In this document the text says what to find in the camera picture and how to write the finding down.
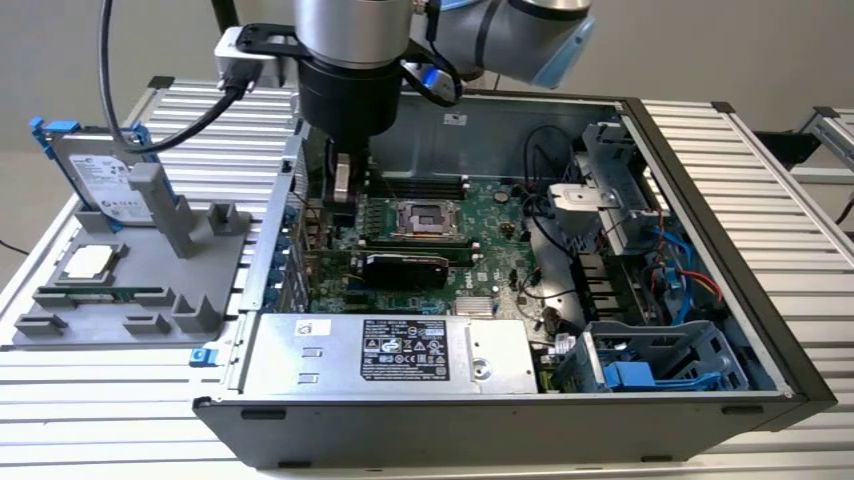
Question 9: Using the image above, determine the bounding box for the silver finned heat sink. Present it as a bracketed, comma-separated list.
[456, 295, 500, 317]

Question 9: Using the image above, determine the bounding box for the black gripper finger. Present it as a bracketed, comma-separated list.
[323, 139, 375, 219]

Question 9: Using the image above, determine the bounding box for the graphics card with black shroud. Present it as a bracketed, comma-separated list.
[306, 248, 452, 292]

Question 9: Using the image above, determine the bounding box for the open black PC case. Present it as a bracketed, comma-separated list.
[191, 79, 840, 471]

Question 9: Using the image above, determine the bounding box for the hard disk in blue carrier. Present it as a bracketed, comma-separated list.
[30, 115, 195, 236]

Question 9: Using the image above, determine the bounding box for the grey metal disk bay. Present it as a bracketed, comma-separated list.
[557, 319, 753, 396]

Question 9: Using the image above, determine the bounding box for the blue data wire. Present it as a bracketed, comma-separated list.
[640, 222, 700, 331]

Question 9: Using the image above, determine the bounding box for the thick black camera cable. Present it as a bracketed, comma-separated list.
[98, 0, 261, 152]

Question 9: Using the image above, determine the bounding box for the grey metal drive cage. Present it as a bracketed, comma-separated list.
[546, 122, 673, 256]

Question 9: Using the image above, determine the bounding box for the CPU socket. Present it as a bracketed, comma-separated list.
[393, 198, 456, 237]

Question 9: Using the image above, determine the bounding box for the red data wire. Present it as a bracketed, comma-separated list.
[684, 269, 726, 301]

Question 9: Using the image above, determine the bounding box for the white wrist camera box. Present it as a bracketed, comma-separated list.
[213, 25, 299, 91]

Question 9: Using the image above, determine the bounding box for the grey plastic parts rack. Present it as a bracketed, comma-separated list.
[11, 163, 259, 351]

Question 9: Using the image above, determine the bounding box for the silver power supply unit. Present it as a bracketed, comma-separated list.
[239, 312, 541, 396]

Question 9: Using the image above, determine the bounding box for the small silver wrist camera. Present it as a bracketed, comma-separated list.
[402, 59, 465, 105]

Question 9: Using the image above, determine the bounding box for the blue plastic bay carrier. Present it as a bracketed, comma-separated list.
[602, 359, 733, 392]

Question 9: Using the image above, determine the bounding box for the black stand pole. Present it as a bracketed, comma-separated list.
[211, 0, 242, 29]

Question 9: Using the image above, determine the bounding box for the green motherboard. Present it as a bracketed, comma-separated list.
[303, 172, 542, 319]

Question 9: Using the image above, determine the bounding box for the silver CPU chip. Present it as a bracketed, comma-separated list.
[61, 243, 130, 282]

